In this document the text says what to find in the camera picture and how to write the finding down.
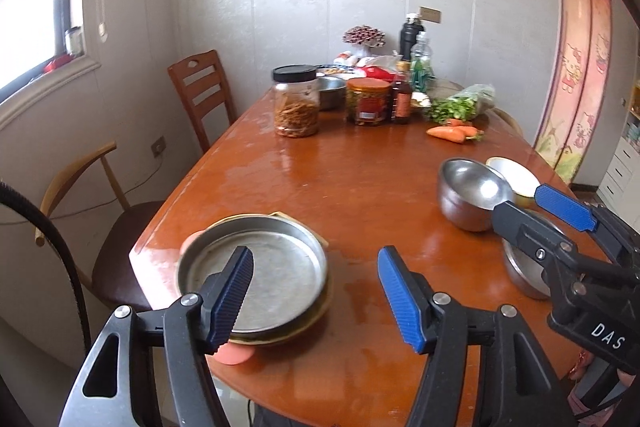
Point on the pale yellow packet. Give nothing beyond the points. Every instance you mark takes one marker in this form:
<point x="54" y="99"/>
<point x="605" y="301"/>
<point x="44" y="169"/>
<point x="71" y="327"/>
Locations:
<point x="421" y="99"/>

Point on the yellow shell-shaped plate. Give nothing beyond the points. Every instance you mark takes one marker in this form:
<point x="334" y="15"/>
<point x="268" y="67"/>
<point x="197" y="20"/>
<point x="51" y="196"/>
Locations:
<point x="295" y="219"/>

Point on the dark sauce bottle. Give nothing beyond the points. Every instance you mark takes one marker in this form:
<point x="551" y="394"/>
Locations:
<point x="401" y="102"/>

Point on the low wall outlet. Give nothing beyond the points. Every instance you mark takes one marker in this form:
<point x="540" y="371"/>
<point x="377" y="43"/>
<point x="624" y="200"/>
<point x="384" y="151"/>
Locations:
<point x="159" y="147"/>

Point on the decorative bouquet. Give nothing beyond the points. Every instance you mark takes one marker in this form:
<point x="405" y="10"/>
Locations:
<point x="364" y="36"/>

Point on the yellow and white bowl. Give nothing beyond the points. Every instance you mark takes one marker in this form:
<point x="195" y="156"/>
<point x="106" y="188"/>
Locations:
<point x="515" y="174"/>

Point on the window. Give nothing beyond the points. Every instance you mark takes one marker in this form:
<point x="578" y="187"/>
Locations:
<point x="30" y="22"/>

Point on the red object on sill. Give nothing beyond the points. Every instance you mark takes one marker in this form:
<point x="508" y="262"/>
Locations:
<point x="56" y="64"/>

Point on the carrot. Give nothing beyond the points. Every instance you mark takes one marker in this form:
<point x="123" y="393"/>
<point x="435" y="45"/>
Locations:
<point x="456" y="123"/>
<point x="445" y="134"/>

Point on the round metal pan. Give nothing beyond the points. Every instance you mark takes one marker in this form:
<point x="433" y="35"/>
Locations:
<point x="280" y="277"/>

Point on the black thermos flask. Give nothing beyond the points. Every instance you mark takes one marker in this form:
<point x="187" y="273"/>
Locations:
<point x="409" y="37"/>

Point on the red label jar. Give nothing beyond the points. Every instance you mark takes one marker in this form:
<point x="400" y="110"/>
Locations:
<point x="369" y="104"/>

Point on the white drawer cabinet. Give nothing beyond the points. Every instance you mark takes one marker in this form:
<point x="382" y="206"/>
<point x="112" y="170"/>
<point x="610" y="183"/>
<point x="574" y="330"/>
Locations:
<point x="620" y="172"/>

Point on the steel container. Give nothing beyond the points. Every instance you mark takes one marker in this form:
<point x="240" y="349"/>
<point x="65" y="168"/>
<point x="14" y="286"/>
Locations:
<point x="331" y="94"/>

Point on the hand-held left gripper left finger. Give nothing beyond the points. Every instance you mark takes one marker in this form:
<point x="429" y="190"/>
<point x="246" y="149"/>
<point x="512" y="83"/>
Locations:
<point x="232" y="297"/>

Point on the wall socket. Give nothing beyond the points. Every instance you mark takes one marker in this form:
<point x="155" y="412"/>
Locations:
<point x="430" y="15"/>

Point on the curved wooden armchair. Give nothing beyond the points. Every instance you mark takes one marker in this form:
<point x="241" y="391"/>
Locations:
<point x="125" y="252"/>

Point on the small steel bowl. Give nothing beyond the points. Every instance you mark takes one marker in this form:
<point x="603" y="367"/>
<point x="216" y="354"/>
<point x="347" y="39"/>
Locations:
<point x="465" y="192"/>

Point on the small glass jar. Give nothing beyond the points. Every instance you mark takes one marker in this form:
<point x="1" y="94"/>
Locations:
<point x="73" y="41"/>

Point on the red packet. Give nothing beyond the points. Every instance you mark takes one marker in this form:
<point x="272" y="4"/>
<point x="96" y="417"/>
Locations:
<point x="375" y="72"/>

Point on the pink cartoon door curtain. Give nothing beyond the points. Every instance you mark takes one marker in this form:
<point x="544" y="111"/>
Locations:
<point x="575" y="72"/>

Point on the round-back wooden chair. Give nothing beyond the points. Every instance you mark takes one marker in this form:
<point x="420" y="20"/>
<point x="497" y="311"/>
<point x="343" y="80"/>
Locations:
<point x="512" y="119"/>

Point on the clear jar with black lid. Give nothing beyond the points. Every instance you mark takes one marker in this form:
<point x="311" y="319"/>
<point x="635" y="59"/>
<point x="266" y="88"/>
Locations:
<point x="295" y="107"/>

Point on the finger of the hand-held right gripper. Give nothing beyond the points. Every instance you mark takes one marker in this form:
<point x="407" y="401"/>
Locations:
<point x="565" y="209"/>
<point x="520" y="227"/>

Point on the large steel basin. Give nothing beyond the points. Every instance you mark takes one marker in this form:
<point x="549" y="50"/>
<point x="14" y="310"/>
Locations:
<point x="522" y="274"/>

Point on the clear plastic bottle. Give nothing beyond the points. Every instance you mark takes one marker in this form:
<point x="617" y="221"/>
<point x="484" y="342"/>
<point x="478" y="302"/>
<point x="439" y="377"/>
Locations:
<point x="422" y="67"/>

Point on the clear bag of greens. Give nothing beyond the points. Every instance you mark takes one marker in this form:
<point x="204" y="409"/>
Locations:
<point x="480" y="94"/>

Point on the wooden slat-back chair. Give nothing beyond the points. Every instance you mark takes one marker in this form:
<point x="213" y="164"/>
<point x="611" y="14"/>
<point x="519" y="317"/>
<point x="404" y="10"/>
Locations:
<point x="210" y="62"/>

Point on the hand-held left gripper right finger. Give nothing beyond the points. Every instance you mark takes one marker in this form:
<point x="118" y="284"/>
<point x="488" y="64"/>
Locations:
<point x="400" y="302"/>

